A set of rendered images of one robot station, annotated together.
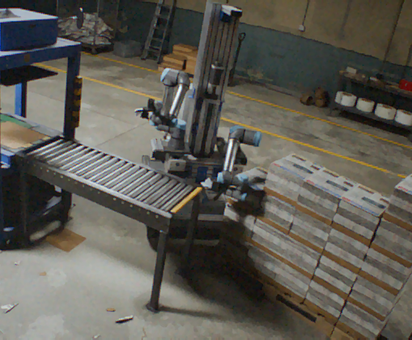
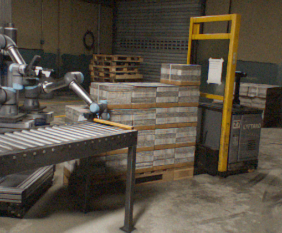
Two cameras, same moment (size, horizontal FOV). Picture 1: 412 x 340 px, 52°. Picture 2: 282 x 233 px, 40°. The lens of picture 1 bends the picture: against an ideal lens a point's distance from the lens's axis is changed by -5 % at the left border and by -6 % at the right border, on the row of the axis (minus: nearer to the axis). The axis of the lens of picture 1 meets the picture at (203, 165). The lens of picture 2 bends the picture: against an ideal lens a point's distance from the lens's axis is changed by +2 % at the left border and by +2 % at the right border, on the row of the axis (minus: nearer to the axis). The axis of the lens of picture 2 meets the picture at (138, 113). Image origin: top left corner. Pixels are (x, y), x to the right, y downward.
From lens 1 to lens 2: 330 cm
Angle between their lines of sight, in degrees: 68
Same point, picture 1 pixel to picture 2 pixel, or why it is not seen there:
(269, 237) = not seen: hidden behind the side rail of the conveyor
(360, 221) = (170, 94)
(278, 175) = (116, 91)
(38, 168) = (9, 161)
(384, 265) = (187, 112)
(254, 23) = not seen: outside the picture
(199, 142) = not seen: hidden behind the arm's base
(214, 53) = (4, 16)
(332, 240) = (158, 116)
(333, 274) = (164, 137)
